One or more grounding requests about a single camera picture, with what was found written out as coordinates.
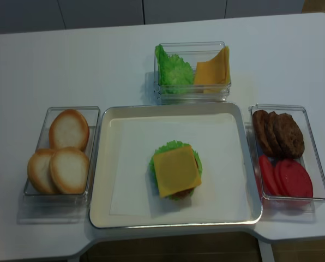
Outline right tomato slice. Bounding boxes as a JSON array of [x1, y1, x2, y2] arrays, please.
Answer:
[[278, 159, 314, 198]]

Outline white paper sheet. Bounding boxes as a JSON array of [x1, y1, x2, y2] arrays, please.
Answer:
[[110, 114, 250, 221]]

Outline brown patty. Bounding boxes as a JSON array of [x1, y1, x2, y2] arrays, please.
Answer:
[[264, 111, 284, 158], [273, 113, 305, 159], [252, 110, 274, 157]]

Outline clear patty tomato container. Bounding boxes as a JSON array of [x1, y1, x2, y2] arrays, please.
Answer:
[[249, 104, 325, 207]]

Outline clear bun container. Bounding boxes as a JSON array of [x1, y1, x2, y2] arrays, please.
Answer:
[[23, 106, 100, 206]]

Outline middle brown patty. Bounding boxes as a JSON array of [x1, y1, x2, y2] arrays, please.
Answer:
[[264, 111, 284, 158]]

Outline white serving tray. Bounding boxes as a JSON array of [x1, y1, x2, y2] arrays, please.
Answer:
[[89, 102, 262, 228]]

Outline clear lettuce cheese container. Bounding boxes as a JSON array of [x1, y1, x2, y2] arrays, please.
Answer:
[[153, 41, 231, 104]]

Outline middle tomato slice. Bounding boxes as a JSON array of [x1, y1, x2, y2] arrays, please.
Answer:
[[274, 161, 286, 196]]

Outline bun half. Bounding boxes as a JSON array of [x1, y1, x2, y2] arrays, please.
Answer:
[[27, 148, 59, 194], [49, 147, 90, 194], [49, 109, 89, 151]]

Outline left brown patty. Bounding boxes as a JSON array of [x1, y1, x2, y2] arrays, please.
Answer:
[[252, 110, 274, 157]]

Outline tomato slice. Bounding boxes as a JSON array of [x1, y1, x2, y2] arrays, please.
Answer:
[[258, 155, 280, 196], [278, 159, 314, 198], [274, 161, 286, 196]]

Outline green lettuce leaf in container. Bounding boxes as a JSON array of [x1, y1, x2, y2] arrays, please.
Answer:
[[155, 44, 194, 94]]

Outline cheese slices in container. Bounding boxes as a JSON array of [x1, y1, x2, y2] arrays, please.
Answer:
[[194, 46, 231, 86]]

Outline left tomato slice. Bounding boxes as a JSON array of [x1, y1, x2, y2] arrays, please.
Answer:
[[258, 155, 280, 196]]

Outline right brown patty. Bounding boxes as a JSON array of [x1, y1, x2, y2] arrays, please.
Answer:
[[273, 113, 305, 159]]

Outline cheese slice on burger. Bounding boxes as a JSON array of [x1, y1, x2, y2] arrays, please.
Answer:
[[152, 145, 202, 198]]

